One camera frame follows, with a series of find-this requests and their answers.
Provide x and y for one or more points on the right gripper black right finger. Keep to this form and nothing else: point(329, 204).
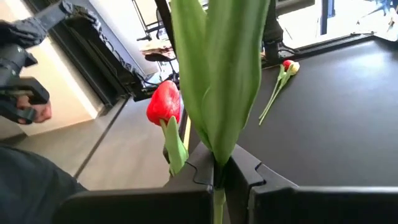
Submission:
point(295, 205)

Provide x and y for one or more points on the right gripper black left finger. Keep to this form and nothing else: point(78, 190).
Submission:
point(155, 205)

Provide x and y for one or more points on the red artificial tulip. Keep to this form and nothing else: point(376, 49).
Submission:
point(164, 102)
point(286, 64)

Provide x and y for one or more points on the white artificial tulip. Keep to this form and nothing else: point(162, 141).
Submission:
point(294, 68)

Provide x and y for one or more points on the cream peach artificial tulip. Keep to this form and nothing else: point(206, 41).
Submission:
point(224, 77)

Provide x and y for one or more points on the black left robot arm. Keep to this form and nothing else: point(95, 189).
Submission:
point(273, 31)

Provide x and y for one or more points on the black table mat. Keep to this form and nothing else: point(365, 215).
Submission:
point(326, 124)

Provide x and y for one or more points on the person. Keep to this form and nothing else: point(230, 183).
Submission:
point(28, 186)

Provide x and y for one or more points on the black office chair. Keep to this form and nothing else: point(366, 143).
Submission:
point(158, 57)

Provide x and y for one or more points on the person's hand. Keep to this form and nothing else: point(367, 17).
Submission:
point(40, 112)

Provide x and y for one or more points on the black bench with striped edge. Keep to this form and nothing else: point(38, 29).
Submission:
point(93, 62)

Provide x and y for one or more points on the black aluminium table frame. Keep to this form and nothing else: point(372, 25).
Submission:
point(326, 44)

